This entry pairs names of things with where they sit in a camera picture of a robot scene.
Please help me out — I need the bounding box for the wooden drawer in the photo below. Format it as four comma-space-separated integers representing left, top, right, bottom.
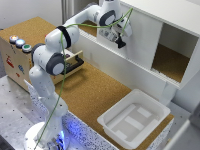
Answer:
52, 49, 85, 85

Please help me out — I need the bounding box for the green button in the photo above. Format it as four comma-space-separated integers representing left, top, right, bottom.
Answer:
21, 43, 33, 54

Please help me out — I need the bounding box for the green cable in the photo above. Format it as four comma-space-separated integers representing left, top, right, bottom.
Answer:
33, 7, 134, 150

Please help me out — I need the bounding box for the blue button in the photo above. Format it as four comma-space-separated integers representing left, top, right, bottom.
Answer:
15, 38, 27, 49

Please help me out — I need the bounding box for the white cabinet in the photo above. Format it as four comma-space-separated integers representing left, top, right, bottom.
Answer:
77, 0, 200, 106

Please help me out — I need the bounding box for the white sliding door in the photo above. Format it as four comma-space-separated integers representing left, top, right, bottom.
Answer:
95, 5, 165, 72

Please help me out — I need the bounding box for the wooden drawer box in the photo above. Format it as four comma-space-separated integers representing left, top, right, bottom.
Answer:
0, 16, 68, 93

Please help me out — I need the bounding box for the red button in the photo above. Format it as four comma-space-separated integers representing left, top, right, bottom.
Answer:
8, 34, 20, 45

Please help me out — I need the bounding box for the black drawer handle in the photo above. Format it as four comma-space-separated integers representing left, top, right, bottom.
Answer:
65, 54, 85, 73

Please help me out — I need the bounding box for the white plastic box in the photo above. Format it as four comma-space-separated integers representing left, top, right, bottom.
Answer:
96, 88, 172, 150

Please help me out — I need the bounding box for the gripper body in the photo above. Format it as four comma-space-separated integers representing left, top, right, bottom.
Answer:
98, 22, 133, 43

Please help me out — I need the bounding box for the black door handle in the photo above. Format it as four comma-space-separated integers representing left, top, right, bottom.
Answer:
115, 35, 128, 50

